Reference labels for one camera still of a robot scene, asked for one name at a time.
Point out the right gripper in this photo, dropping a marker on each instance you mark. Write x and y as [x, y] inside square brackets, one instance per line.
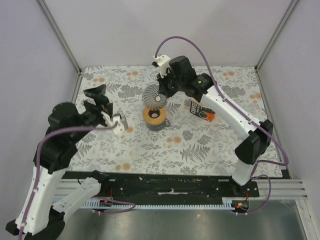
[162, 90]

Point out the right aluminium corner post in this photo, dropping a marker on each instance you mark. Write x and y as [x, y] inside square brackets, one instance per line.
[277, 32]

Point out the aluminium frame rail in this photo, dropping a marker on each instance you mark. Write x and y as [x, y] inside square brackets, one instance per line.
[281, 189]

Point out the wooden dripper ring holder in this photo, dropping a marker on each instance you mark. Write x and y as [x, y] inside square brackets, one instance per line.
[154, 117]

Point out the aluminium corner post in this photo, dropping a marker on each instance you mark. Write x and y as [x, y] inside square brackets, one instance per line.
[58, 33]
[277, 32]

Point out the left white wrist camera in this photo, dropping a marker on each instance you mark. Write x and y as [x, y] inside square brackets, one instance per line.
[117, 122]

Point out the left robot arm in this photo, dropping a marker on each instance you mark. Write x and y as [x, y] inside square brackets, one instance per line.
[39, 218]

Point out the left aluminium corner post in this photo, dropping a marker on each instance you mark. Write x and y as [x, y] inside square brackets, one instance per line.
[58, 33]

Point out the floral patterned table mat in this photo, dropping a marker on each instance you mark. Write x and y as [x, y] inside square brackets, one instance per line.
[190, 145]

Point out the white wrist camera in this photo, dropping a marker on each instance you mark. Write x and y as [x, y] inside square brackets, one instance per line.
[162, 62]
[117, 122]

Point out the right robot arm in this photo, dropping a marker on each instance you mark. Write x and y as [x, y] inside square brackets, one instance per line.
[255, 134]

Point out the white slotted cable duct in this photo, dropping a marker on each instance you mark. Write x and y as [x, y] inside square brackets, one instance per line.
[100, 205]

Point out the glass measuring pitcher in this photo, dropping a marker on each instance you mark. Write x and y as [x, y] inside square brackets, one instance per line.
[157, 127]

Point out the coffee filter paper box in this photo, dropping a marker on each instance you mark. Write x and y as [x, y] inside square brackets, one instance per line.
[199, 110]

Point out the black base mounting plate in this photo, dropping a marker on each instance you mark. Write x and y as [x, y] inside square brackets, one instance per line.
[126, 185]

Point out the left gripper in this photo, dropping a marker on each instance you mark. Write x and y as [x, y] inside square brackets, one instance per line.
[101, 106]

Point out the grey glass dripper cone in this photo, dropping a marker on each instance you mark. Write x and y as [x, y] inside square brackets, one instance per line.
[152, 99]

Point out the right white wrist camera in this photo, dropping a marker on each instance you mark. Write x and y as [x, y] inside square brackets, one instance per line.
[162, 62]

